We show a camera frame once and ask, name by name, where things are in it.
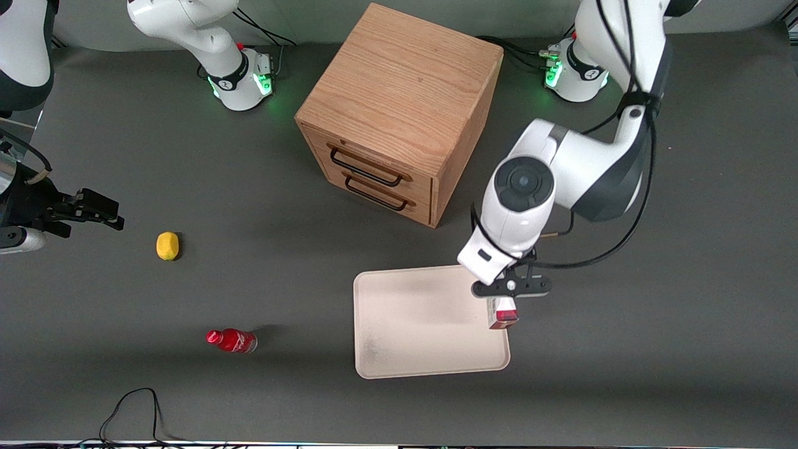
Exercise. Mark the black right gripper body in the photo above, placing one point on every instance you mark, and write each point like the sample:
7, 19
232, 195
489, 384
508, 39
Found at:
30, 201

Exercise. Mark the red cookie box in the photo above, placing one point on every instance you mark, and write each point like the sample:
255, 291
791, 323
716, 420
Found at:
506, 316

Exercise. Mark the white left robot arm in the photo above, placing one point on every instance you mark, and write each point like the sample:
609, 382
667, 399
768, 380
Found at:
586, 168

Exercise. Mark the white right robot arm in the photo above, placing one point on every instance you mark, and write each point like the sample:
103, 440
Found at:
187, 25

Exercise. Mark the white rectangular tray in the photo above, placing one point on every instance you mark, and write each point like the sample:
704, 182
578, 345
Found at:
424, 324

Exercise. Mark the silver cylindrical gripper attachment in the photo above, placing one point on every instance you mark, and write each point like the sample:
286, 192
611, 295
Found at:
22, 241

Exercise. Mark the yellow lemon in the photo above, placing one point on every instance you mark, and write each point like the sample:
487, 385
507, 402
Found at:
167, 246

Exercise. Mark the wooden lower drawer front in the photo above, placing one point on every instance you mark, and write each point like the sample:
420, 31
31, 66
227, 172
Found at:
421, 212

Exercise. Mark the wooden drawer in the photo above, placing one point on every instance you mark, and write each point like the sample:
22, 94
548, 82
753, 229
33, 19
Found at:
421, 212
374, 170

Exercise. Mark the red cola bottle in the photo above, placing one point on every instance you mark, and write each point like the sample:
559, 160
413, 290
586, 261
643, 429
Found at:
234, 341

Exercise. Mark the wooden upper drawer front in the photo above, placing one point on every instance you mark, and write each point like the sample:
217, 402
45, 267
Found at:
374, 170

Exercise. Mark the wooden drawer cabinet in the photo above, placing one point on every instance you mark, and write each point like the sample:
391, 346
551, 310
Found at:
405, 75

